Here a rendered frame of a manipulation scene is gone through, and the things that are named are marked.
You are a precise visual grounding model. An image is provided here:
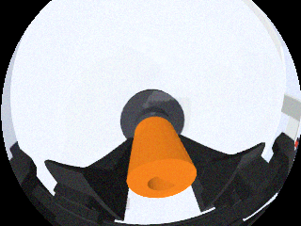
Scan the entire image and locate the orange knob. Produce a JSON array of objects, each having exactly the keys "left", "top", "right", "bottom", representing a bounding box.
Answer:
[{"left": 127, "top": 116, "right": 197, "bottom": 199}]

